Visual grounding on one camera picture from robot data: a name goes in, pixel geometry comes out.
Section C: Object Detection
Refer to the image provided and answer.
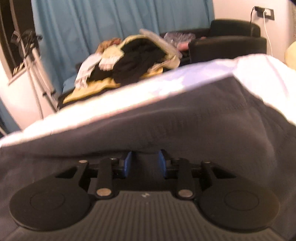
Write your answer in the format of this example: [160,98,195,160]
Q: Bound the yellow pillow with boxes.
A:
[285,41,296,70]

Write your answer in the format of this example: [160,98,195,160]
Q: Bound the dark window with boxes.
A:
[1,0,35,79]

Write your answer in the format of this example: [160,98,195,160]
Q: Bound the clear plastic bag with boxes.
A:
[164,32,196,47]

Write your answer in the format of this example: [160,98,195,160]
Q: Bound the teal curtain right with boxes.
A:
[31,0,214,92]

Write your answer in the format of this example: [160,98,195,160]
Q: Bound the black leather armchair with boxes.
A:
[176,19,267,66]

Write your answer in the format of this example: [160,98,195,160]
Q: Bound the pile of clothes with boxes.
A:
[58,29,182,109]

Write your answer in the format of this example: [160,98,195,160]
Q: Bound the white charging cable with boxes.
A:
[263,10,274,57]

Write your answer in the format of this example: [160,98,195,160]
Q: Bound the pastel bed sheet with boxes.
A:
[1,54,295,148]

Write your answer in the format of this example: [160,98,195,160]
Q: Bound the black drawstring pants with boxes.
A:
[1,76,295,239]

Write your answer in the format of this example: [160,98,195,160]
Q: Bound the wall power socket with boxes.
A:
[254,6,275,21]

